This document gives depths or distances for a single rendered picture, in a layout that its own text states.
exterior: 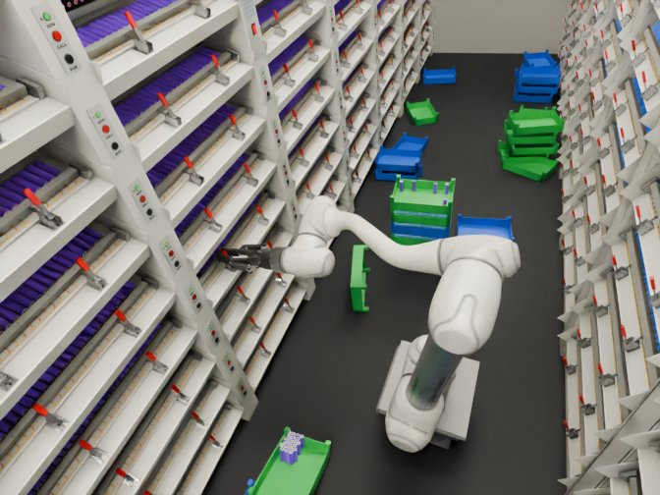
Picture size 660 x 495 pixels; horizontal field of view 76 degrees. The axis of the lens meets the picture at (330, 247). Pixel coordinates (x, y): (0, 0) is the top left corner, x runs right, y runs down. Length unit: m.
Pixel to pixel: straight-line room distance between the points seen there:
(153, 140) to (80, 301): 0.44
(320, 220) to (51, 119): 0.77
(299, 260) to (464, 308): 0.60
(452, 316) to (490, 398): 1.14
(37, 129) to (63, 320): 0.42
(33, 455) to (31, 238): 0.49
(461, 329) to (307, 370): 1.27
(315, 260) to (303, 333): 0.93
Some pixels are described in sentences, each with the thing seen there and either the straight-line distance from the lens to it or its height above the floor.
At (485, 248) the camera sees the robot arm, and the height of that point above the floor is 1.06.
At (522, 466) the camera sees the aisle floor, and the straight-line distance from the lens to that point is 1.95.
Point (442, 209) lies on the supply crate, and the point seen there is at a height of 0.43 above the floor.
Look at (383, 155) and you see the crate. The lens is 3.22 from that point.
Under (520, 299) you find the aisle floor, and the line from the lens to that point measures 2.38.
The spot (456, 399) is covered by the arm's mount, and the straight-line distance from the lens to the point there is 1.75.
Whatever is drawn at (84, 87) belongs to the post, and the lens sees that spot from 1.07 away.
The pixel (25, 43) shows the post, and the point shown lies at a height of 1.58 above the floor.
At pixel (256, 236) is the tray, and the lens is 1.72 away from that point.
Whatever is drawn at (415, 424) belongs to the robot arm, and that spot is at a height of 0.47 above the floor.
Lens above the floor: 1.78
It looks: 43 degrees down
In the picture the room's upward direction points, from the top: 9 degrees counter-clockwise
